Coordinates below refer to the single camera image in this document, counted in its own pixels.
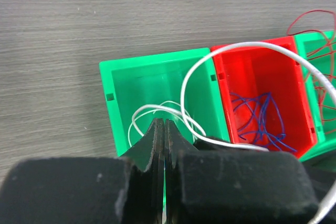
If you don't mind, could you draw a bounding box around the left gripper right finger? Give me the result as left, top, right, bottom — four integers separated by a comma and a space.
164, 120, 318, 223

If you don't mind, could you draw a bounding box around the left green plastic bin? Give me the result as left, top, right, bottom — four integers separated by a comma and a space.
99, 48, 230, 156

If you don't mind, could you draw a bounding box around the red thin cable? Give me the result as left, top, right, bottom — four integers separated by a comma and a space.
286, 10, 336, 125

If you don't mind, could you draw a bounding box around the right green plastic bin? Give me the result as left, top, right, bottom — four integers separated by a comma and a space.
294, 31, 335, 162

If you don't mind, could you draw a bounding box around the blue thin cable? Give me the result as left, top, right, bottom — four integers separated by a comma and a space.
229, 92, 298, 154

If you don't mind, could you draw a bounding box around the red plastic bin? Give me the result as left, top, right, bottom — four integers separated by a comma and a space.
213, 47, 317, 158

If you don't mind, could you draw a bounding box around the white cable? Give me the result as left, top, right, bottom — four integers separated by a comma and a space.
127, 41, 336, 224

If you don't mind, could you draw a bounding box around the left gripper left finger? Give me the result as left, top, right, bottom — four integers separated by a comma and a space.
1, 119, 164, 223

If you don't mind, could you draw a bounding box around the green plastic bin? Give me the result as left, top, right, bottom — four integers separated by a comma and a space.
294, 31, 335, 162
99, 48, 230, 156

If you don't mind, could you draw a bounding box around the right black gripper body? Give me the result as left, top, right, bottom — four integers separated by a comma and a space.
195, 139, 335, 199

